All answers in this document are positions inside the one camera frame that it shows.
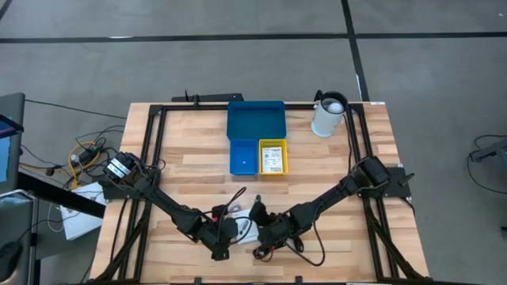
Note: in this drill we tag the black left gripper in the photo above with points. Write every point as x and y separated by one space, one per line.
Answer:
222 233

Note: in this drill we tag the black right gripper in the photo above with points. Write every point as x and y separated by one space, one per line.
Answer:
277 233

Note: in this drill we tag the white box with tool print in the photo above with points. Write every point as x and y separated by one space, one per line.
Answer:
247 217

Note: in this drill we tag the white box with label print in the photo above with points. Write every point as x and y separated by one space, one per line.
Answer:
272 160

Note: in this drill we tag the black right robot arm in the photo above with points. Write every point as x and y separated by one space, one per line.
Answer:
332 194

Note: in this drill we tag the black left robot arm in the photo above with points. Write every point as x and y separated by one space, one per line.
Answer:
166 200

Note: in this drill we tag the small blue plastic bin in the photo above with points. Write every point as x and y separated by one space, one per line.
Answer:
243 156

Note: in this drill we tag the small yellow plastic bin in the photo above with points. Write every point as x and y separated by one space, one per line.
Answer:
261 142

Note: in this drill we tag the large teal plastic bin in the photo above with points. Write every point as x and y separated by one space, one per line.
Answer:
255 118

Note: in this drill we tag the pale grey cylindrical container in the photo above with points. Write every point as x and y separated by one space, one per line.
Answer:
325 122

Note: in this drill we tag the black device with antennas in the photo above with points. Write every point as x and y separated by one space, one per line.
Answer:
214 97

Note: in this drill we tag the white ball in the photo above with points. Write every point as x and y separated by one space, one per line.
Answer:
336 107

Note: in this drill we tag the white box on floor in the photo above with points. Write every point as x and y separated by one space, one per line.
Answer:
79 225

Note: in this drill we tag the black diagonal desk bar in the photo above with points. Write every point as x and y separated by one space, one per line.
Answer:
59 194

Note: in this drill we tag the tablet screen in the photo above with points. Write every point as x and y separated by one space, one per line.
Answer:
16 199

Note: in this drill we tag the black computer mouse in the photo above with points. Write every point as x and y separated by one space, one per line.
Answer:
10 259

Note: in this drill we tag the grey monitor with blue screen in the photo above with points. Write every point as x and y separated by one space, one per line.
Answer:
12 107

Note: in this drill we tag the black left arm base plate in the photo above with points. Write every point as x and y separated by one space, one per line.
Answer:
115 193

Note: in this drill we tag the black aluminium table frame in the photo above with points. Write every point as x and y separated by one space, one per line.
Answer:
198 107

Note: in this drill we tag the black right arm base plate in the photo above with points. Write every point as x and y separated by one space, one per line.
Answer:
398 178

